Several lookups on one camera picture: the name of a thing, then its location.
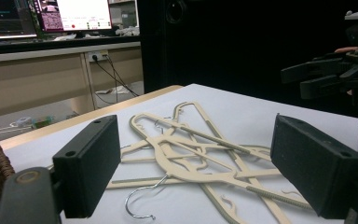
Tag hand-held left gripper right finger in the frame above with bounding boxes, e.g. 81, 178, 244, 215
269, 113, 358, 220

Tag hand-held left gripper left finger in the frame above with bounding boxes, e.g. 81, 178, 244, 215
51, 114, 122, 219

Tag dark screen computer monitor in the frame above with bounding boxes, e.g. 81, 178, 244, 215
0, 0, 38, 41

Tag white table sheet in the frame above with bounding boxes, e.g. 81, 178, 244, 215
4, 83, 358, 224

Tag white wire hangers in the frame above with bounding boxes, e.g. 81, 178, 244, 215
0, 122, 18, 134

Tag beige desk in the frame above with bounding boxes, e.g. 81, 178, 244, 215
0, 40, 145, 119

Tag black curtain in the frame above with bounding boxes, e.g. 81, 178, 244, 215
136, 0, 358, 118

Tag bright screen computer monitor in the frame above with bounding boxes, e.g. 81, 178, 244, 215
32, 0, 114, 34

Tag white power outlet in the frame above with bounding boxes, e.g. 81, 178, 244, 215
88, 49, 110, 63

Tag clear plastic bag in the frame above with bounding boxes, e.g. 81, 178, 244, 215
95, 85, 131, 95

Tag beige plastic clothes hanger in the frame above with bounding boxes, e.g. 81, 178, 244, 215
105, 143, 282, 190
124, 111, 313, 220
153, 101, 293, 224

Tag colourful plastic items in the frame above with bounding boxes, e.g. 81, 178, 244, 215
14, 115, 56, 129

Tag black cables under desk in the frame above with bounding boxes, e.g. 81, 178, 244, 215
92, 55, 140, 105

